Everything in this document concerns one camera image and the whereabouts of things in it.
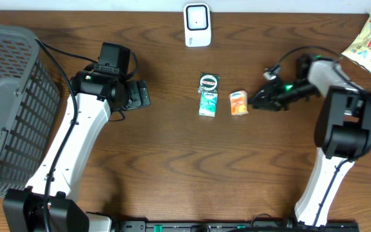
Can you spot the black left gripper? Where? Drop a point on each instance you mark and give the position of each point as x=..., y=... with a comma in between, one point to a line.
x=138, y=101

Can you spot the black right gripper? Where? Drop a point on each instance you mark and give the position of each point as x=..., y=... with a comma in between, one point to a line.
x=269, y=96

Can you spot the orange small carton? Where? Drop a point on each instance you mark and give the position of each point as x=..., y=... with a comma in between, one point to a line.
x=238, y=102

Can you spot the green Kleenex tissue pack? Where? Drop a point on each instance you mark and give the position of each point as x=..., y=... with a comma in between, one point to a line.
x=208, y=104

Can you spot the black round-label packet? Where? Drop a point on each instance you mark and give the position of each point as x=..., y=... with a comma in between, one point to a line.
x=208, y=83

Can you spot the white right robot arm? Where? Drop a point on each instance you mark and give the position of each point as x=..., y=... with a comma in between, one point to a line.
x=343, y=129

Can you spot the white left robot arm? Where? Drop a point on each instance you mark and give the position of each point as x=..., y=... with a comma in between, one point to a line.
x=48, y=202

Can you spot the white barcode scanner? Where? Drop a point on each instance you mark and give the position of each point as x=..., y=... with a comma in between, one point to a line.
x=197, y=25

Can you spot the grey plastic basket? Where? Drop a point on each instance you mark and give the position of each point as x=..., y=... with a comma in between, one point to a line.
x=28, y=106

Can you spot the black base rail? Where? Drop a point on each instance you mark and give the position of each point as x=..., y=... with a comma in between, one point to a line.
x=260, y=224

